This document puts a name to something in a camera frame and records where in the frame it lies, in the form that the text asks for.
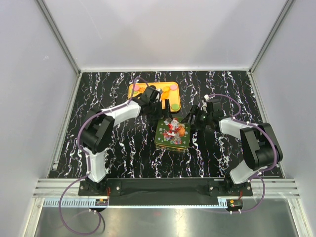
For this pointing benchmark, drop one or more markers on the green round cookie right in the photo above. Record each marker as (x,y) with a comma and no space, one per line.
(175,106)

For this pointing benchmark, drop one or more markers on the aluminium frame rail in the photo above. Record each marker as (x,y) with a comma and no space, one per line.
(89,202)

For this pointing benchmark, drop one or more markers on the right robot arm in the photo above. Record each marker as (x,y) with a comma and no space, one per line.
(260,147)

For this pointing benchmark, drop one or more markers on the pink round cookie right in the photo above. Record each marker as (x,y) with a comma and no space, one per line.
(173,87)

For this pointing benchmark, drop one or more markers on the left electronics board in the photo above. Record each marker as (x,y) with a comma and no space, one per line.
(101,202)

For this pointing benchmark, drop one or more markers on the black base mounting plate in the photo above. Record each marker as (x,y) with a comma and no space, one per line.
(215,187)

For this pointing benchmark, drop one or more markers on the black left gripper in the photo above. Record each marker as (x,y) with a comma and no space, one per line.
(160,114)

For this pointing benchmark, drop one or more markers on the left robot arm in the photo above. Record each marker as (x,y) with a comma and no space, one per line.
(95,134)

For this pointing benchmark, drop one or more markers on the electronics board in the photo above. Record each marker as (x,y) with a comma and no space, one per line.
(235,203)
(101,202)

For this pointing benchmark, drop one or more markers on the right electronics board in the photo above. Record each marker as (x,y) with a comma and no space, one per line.
(235,203)

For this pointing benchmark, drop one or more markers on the gold tin lid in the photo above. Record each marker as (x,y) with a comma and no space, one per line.
(172,134)

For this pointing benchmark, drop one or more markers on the fish shaped cookie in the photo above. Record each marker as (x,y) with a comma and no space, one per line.
(166,89)
(165,95)

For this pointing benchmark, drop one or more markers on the upper fish shaped cookie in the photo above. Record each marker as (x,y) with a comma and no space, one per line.
(166,89)

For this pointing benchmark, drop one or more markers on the pink round cookie left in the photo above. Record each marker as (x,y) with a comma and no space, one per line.
(135,87)

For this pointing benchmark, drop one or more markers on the yellow plastic tray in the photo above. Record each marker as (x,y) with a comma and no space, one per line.
(174,95)

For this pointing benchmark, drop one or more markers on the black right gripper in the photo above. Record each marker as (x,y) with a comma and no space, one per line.
(194,111)

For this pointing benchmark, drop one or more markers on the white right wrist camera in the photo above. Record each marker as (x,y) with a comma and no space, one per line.
(205,100)

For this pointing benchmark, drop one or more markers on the pink round cookie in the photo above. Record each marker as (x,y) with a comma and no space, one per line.
(173,87)
(135,87)

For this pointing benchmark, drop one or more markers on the lower fish shaped cookie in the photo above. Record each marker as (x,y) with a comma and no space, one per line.
(165,95)

